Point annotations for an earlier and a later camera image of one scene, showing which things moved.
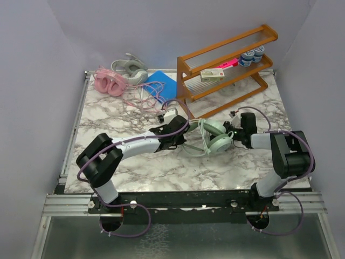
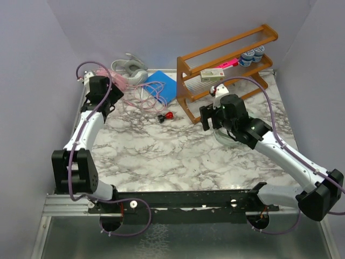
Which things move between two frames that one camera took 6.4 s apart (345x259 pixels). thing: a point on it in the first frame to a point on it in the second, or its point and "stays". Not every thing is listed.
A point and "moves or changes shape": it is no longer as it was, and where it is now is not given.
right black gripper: (227, 125) to (207, 111)
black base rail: (200, 206) stays
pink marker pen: (234, 62) stays
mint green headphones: (219, 141) moves or changes shape
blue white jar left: (246, 58) stays
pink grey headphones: (130, 72) stays
